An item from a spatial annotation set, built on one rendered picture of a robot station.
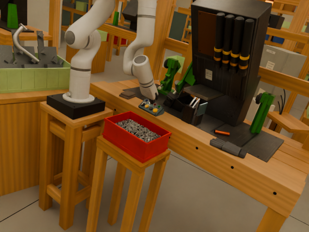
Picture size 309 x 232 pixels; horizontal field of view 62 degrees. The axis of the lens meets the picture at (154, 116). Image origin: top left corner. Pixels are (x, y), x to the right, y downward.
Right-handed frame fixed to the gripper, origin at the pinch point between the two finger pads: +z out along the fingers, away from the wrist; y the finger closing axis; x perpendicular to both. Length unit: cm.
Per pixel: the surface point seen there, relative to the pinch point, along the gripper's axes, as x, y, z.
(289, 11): 643, -109, 329
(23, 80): -36, -85, -9
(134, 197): -48, 23, 16
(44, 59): -9, -106, 1
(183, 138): -5.5, 25.1, 13.6
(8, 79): -42, -86, -15
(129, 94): 3.4, -26.4, 11.9
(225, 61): 28.5, 31.7, -20.3
